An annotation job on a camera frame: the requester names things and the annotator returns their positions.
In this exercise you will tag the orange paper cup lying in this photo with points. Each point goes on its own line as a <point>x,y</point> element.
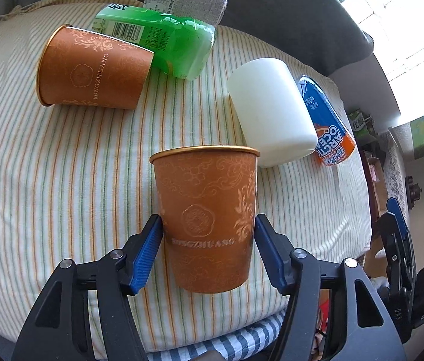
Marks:
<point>80,67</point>

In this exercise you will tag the blue orange drink can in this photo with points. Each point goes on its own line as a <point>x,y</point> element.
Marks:
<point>334,143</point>

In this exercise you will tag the white plastic cup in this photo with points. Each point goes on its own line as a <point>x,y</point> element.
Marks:
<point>271,112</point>

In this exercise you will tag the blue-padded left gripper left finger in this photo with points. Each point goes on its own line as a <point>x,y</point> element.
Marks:
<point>58,325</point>

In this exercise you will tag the checkered blue cloth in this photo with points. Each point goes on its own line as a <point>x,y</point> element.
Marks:
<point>237,345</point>

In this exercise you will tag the orange paper cup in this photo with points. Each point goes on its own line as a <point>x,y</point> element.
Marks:
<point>207,201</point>
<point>80,67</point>

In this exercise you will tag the green plastic pouch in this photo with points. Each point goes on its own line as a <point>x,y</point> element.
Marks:
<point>181,45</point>

